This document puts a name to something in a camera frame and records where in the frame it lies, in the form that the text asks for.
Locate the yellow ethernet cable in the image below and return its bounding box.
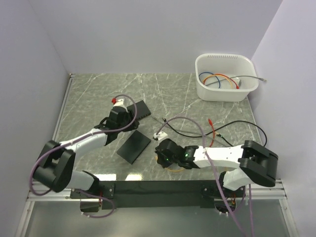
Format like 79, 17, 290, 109
154, 154, 186, 173

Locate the black network switch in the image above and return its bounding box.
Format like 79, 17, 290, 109
117, 131, 151, 164
124, 100, 151, 122

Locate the black ethernet cable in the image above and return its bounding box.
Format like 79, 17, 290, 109
161, 118, 269, 149

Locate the red ethernet cable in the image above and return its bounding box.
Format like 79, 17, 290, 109
208, 118, 215, 148

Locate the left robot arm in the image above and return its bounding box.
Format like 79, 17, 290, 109
29, 103, 139, 198

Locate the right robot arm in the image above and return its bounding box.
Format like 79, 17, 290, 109
155, 138, 278, 197

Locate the black base beam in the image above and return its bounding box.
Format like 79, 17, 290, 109
70, 180, 235, 213

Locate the white plastic bin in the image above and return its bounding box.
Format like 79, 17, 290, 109
195, 53, 261, 102

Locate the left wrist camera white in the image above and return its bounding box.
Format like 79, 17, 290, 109
112, 98, 126, 108

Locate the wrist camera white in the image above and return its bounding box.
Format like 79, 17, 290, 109
153, 131, 168, 142
112, 98, 126, 108

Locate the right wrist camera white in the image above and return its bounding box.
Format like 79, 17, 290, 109
153, 131, 168, 142

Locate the grey ethernet cable on table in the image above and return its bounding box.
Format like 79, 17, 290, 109
152, 116, 205, 138

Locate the orange cable in bin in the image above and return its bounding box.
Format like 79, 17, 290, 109
202, 74, 239, 89

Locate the blue cable in bin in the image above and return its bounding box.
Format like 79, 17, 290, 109
199, 72, 222, 88

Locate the red cable in bin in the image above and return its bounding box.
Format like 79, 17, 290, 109
214, 73, 240, 89

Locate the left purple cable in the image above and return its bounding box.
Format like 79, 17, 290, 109
29, 94, 138, 218

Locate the grey cable in bin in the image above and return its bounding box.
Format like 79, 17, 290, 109
206, 76, 268, 87

